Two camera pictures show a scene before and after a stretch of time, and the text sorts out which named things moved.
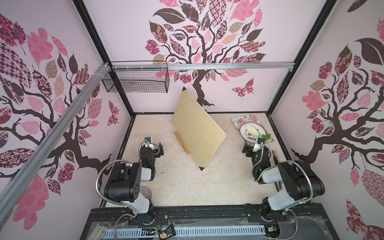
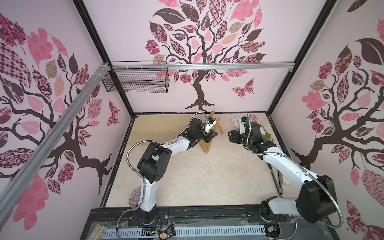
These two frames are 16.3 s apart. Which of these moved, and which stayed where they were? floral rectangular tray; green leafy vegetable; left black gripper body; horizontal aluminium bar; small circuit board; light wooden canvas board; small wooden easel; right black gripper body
Moved: light wooden canvas board; left black gripper body; right black gripper body; small wooden easel
Stayed: small circuit board; floral rectangular tray; horizontal aluminium bar; green leafy vegetable
